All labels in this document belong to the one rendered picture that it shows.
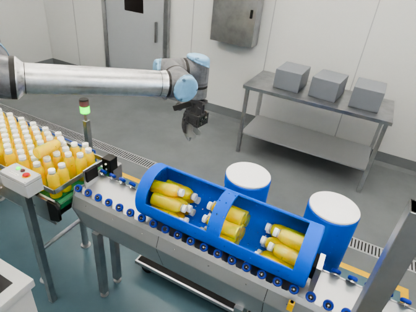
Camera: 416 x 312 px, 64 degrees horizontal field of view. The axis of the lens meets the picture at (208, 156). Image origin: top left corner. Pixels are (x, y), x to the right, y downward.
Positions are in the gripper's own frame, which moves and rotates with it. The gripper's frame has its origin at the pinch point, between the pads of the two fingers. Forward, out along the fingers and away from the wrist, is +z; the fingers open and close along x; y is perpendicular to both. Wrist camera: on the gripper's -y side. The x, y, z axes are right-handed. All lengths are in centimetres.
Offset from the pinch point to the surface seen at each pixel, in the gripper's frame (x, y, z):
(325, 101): 250, -13, 58
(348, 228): 53, 70, 47
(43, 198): -34, -76, 60
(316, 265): 11, 67, 39
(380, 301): -19, 90, 9
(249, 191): 43, 15, 47
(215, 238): -7.8, 26.4, 38.2
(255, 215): 21, 31, 41
